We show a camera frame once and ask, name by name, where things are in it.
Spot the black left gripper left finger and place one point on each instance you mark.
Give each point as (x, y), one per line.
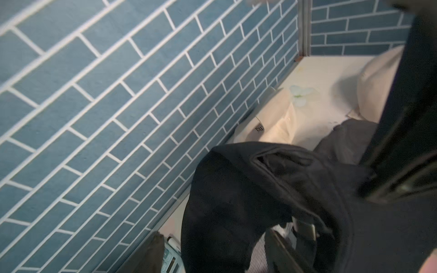
(148, 258)

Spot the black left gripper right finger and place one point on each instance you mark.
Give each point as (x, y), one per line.
(280, 256)

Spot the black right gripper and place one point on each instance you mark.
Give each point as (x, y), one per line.
(403, 150)

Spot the beige baseball cap with text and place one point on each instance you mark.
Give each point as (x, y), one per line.
(374, 85)

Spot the black baseball cap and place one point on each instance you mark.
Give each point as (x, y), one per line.
(239, 191)

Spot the black cap with mesh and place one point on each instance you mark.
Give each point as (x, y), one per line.
(347, 142)

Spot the cream cap at back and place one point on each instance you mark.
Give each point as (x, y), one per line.
(274, 121)

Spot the teal desk calculator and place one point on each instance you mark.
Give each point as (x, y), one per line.
(172, 261)

